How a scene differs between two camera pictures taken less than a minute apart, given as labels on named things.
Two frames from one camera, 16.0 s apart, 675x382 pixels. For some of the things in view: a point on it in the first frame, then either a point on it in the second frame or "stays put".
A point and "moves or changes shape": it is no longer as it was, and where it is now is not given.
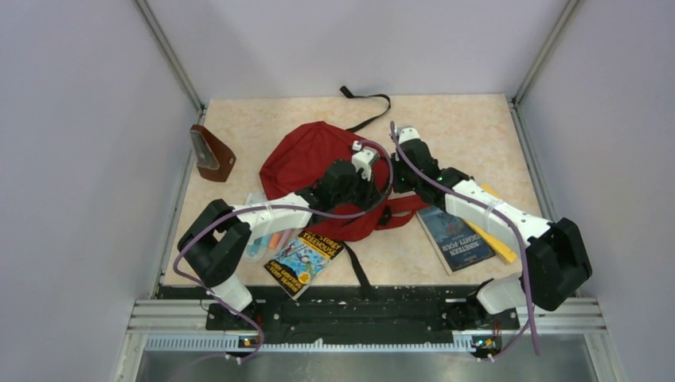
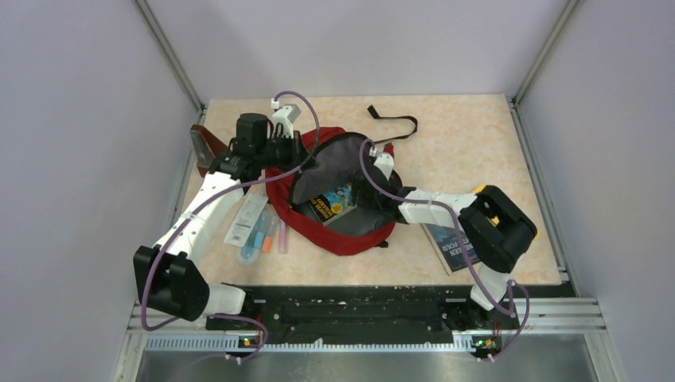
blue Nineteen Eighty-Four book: x=455 y=242 stays put
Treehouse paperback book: x=301 y=259 moves or changes shape
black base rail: x=361 y=313 stays put
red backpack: x=294 y=156 moves or changes shape
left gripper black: x=372 y=194 -> x=300 y=158
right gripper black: x=398 y=186 -> x=362 y=200
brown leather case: x=214 y=161 stays put
